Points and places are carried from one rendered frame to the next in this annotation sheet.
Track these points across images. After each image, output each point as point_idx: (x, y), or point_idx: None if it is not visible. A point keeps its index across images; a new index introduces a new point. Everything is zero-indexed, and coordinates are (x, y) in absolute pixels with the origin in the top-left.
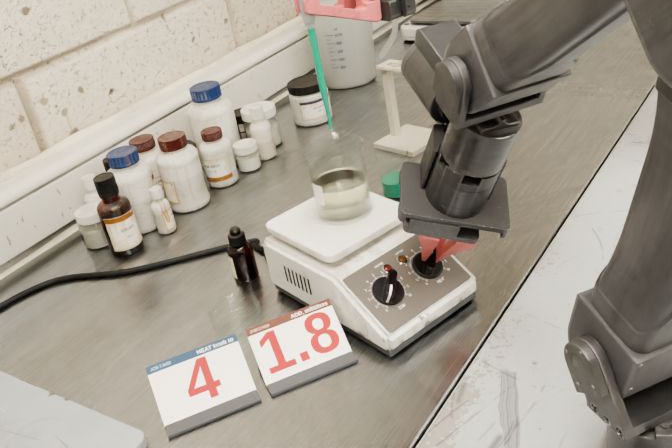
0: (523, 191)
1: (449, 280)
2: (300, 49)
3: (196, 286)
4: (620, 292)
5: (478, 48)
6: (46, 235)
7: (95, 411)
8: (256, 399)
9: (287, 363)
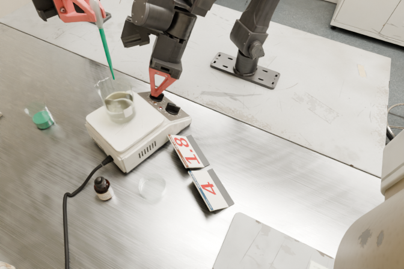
0: (77, 75)
1: None
2: None
3: (106, 224)
4: (263, 21)
5: None
6: None
7: (222, 245)
8: (213, 169)
9: (195, 157)
